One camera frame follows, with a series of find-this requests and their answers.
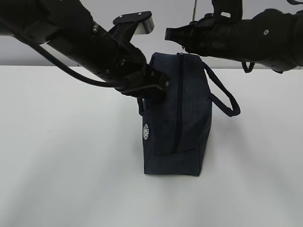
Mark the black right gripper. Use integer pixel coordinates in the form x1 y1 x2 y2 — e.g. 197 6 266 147
165 14 236 57

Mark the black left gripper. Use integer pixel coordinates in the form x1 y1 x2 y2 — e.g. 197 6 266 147
101 47 169 98

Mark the dark blue lunch bag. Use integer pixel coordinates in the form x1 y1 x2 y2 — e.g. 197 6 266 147
138 52 241 176

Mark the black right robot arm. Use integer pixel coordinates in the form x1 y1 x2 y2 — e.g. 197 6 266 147
165 0 303 73

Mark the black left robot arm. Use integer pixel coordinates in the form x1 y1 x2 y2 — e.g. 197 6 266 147
0 0 169 100

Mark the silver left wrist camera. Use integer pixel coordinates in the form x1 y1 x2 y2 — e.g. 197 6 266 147
109 11 154 42

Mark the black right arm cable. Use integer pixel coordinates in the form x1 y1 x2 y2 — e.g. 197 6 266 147
241 61 256 73

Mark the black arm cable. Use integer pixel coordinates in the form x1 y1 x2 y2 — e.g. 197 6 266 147
241 61 256 73
28 42 133 88

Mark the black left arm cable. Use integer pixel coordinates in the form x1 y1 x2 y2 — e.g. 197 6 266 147
28 42 133 88

